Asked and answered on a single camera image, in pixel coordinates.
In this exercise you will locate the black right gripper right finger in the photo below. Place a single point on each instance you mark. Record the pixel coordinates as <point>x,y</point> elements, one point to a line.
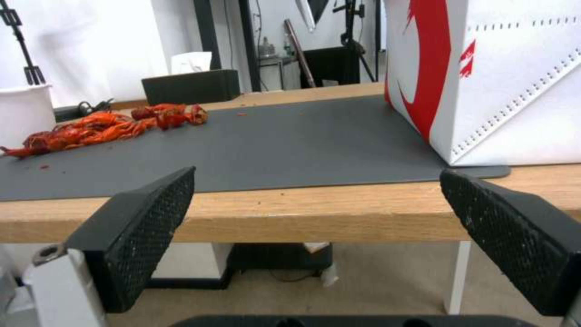
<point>513,238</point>

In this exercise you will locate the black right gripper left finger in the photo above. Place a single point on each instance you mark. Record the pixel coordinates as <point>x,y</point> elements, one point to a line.
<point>136,231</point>

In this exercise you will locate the white takeout bag red print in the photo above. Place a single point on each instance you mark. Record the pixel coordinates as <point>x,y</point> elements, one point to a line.
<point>499,85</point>

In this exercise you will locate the white takeout container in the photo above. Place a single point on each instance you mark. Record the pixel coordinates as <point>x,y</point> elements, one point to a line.
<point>22,112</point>

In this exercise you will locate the white table leg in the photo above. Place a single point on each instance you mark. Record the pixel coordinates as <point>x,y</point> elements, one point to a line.
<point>458,276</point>

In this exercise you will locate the white cabinet under table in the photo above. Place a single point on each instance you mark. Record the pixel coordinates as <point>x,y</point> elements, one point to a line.
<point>195,269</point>

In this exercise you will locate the red crayfish pile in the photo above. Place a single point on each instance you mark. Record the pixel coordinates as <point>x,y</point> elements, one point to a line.
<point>91,133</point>

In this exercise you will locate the black box under table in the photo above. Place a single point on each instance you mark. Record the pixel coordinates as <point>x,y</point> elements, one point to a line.
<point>281,257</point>

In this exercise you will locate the black rectangular box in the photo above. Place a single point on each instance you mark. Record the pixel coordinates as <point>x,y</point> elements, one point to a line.
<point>190,87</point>

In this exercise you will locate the dark grey table mat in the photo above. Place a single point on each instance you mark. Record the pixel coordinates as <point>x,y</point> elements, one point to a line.
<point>281,146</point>

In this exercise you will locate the black tripod stand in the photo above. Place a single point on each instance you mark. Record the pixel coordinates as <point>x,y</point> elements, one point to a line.
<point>20,47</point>

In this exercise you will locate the brown wooden stick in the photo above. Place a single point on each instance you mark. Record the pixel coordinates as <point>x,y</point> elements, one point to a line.
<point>300,51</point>

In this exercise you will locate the black cabinet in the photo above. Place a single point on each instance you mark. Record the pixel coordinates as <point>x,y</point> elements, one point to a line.
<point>331,68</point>

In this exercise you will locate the black light stand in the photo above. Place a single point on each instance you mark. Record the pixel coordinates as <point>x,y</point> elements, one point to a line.
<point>356,37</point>

